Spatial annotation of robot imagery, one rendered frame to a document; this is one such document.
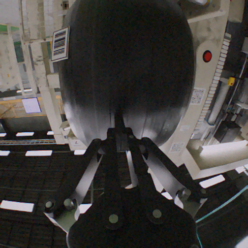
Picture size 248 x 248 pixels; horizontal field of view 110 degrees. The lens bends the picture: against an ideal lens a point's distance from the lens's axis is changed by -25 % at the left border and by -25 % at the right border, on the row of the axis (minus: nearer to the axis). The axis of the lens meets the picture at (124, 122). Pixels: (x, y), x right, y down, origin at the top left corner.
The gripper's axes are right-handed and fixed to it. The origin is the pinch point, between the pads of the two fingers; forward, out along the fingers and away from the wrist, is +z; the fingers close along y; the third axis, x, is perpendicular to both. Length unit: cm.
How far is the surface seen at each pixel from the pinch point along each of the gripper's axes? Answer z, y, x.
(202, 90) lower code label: 23.5, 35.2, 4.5
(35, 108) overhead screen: 345, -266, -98
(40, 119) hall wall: 978, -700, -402
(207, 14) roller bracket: 13.1, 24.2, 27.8
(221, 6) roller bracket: 8.5, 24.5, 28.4
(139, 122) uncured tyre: 3.8, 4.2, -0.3
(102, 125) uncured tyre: 3.9, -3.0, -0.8
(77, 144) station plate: 57, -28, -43
